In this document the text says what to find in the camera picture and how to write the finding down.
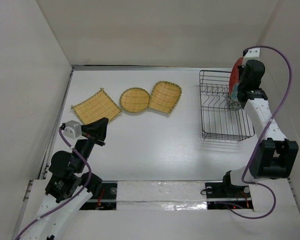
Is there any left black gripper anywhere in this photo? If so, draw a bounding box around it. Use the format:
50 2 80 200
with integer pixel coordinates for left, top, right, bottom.
73 116 109 172

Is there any red teal floral plate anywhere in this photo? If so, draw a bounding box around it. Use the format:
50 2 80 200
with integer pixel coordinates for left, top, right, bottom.
228 56 244 101

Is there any blue white floral plate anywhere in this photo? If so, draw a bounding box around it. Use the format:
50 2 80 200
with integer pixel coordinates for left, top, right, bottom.
227 94 242 111

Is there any scoop-shaped bamboo tray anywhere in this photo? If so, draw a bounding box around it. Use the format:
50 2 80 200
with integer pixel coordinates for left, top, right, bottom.
148 81 182 115

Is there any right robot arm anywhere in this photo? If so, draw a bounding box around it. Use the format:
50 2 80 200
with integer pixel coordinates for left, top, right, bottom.
221 57 299 197

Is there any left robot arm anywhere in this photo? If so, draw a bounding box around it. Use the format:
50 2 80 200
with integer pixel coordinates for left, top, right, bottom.
16 117 109 240

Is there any square bamboo tray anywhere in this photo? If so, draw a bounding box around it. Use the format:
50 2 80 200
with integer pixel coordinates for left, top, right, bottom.
71 88 122 125

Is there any round bamboo tray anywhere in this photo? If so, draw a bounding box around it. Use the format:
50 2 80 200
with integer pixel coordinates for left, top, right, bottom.
119 87 150 114

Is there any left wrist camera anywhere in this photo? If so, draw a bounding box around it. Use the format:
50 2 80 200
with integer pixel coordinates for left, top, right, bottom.
62 120 82 140

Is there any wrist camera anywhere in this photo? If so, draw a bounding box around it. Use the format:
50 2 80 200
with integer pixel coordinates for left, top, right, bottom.
62 120 82 140
243 47 261 61

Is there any black wire dish rack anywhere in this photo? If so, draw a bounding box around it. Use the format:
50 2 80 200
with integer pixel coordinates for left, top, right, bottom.
199 70 255 142

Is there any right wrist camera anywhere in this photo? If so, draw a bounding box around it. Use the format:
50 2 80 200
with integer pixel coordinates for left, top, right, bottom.
243 47 261 61

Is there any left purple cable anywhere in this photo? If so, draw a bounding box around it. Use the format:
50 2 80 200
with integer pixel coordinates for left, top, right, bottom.
13 124 93 240

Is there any purple cable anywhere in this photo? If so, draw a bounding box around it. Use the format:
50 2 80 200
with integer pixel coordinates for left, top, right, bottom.
227 45 293 220
13 124 93 240

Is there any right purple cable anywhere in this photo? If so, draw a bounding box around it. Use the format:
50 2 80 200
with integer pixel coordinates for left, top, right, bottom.
227 45 293 220

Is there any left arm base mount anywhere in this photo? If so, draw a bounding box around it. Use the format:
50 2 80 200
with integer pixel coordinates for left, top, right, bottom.
80 181 118 211

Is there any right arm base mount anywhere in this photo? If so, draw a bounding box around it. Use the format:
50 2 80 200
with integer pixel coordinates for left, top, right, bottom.
200 174 254 210

